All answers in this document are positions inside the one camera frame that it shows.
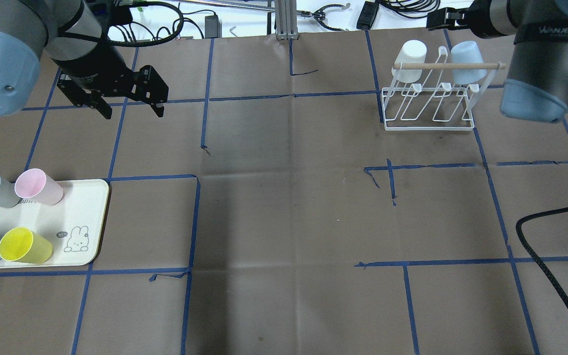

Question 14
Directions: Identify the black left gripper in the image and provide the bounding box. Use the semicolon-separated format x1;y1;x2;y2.
57;49;169;120

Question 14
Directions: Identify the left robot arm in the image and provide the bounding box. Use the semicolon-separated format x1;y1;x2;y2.
0;0;178;119

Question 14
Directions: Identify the yellow cup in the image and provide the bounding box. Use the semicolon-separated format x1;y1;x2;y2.
0;227;53;264

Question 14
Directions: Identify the coiled black cable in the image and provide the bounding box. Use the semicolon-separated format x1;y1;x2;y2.
378;0;462;13

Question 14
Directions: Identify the grabber reach tool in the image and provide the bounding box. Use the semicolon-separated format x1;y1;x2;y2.
181;0;350;32

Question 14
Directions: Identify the white wire cup rack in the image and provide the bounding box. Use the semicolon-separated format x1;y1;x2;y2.
381;46;507;131

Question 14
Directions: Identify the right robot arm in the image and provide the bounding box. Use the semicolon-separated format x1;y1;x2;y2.
47;0;568;123

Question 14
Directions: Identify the pale cream cup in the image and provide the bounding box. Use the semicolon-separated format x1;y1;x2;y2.
391;39;427;83

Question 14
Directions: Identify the aluminium frame post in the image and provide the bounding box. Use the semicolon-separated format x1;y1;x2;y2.
274;0;298;41

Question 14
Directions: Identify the cream bunny tray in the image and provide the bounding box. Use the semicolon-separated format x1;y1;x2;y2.
0;179;110;268

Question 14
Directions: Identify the pink cup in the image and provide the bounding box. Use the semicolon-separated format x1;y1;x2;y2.
14;168;65;205

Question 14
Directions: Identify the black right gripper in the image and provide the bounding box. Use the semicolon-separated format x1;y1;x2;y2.
426;0;497;39

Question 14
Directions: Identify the black power adapter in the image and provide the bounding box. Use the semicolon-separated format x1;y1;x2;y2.
355;0;380;30

